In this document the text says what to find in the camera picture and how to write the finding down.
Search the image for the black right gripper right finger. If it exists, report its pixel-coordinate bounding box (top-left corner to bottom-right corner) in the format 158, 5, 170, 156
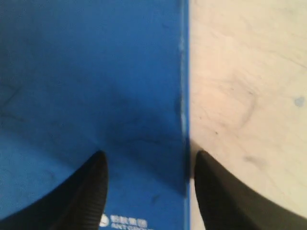
194, 150, 307, 230

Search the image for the blue ring binder notebook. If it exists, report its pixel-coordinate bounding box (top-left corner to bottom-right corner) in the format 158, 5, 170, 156
0, 0, 189, 230

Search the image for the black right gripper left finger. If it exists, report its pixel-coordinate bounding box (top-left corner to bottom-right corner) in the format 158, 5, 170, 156
0, 151, 108, 230

